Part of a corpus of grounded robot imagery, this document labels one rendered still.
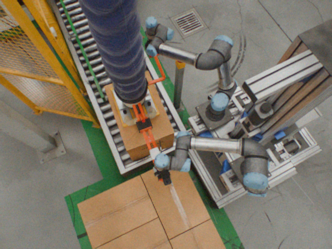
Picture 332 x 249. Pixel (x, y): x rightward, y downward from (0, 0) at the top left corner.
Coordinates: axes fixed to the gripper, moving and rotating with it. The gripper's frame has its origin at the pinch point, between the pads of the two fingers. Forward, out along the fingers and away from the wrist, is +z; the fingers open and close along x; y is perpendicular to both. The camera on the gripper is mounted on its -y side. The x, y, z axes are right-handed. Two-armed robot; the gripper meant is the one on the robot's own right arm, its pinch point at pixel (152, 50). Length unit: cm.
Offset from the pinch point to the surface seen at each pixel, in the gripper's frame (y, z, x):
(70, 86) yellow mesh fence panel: -7, 21, -70
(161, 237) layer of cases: 129, 67, -44
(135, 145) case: 58, 27, -38
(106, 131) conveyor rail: 26, 62, -58
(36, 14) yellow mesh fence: -55, -12, -73
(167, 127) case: 53, 27, -9
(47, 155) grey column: 6, 120, -135
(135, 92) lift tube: 40, -22, -26
